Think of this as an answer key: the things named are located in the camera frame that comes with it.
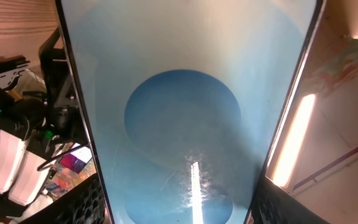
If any blue screen smartphone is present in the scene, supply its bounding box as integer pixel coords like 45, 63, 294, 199
55, 0, 324, 223

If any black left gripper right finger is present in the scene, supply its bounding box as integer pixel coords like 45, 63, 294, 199
250, 177, 328, 224

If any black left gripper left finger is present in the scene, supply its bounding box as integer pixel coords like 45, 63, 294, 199
23, 174, 106, 224

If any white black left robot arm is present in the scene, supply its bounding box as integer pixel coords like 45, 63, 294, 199
0, 30, 322, 223

